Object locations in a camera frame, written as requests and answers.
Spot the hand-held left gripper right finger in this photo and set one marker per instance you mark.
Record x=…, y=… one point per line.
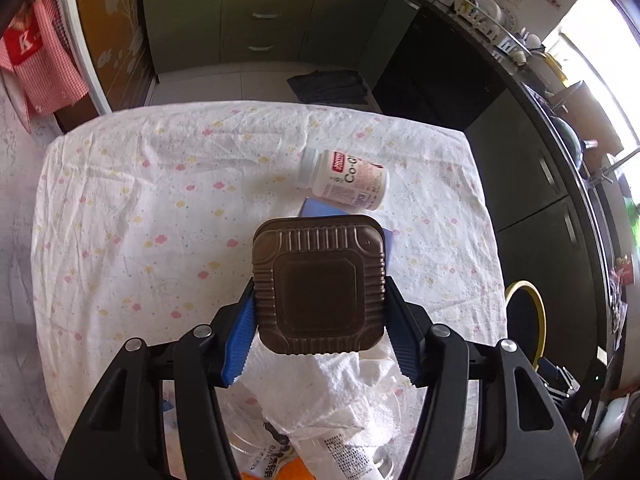
x=402, y=340

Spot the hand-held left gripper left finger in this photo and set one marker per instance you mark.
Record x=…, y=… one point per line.
x=240, y=340

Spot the white paper towel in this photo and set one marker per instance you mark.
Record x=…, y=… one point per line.
x=320, y=390

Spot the clear plastic bottle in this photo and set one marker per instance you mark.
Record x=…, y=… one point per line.
x=245, y=440

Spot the white printed tube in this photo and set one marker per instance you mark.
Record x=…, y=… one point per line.
x=345, y=460

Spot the black stool with yellow rim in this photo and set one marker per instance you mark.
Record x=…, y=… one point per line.
x=537, y=310

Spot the orange packet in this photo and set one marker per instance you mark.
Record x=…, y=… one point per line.
x=290, y=471

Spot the blue card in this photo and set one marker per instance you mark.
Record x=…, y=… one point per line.
x=315, y=208

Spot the white printed tablecloth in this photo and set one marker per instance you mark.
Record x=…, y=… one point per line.
x=150, y=210

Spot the white pill bottle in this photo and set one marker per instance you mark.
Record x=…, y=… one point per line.
x=350, y=180

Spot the dark floor cloth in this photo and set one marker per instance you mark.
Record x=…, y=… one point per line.
x=327, y=87

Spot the black built-in appliance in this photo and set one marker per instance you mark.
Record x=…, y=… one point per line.
x=440, y=75

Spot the white floral cloth cover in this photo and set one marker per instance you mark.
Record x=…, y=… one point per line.
x=20, y=170

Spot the green kitchen cabinets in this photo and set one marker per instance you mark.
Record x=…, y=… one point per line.
x=250, y=10

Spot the white dish rack with dishes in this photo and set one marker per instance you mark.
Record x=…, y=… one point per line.
x=490, y=15

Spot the red checkered apron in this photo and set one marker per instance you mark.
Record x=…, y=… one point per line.
x=45, y=60

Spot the sliding door frame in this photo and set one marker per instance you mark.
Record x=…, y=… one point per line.
x=85, y=35

